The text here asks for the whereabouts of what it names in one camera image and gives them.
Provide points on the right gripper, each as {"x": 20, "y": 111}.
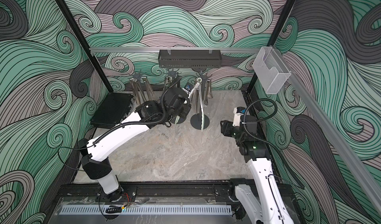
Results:
{"x": 226, "y": 127}

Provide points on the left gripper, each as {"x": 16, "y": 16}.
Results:
{"x": 185, "y": 110}

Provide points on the grey utensil stand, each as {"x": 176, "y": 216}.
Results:
{"x": 204, "y": 78}
{"x": 171, "y": 76}
{"x": 139, "y": 76}

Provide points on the green tongs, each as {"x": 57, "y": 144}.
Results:
{"x": 197, "y": 120}

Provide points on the steel tongs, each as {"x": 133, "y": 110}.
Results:
{"x": 209, "y": 89}
{"x": 138, "y": 92}
{"x": 195, "y": 101}
{"x": 149, "y": 89}

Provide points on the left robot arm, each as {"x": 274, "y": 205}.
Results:
{"x": 173, "y": 106}

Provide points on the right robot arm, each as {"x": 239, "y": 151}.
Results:
{"x": 267, "y": 206}

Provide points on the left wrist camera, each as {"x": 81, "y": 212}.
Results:
{"x": 188, "y": 88}

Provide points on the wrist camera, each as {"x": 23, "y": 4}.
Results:
{"x": 188, "y": 88}
{"x": 238, "y": 112}

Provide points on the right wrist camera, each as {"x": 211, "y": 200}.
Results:
{"x": 238, "y": 112}

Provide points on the black wall shelf rack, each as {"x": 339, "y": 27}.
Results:
{"x": 187, "y": 58}

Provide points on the clear plastic wall bin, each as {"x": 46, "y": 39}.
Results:
{"x": 271, "y": 69}

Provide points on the white slotted cable duct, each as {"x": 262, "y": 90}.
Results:
{"x": 148, "y": 210}

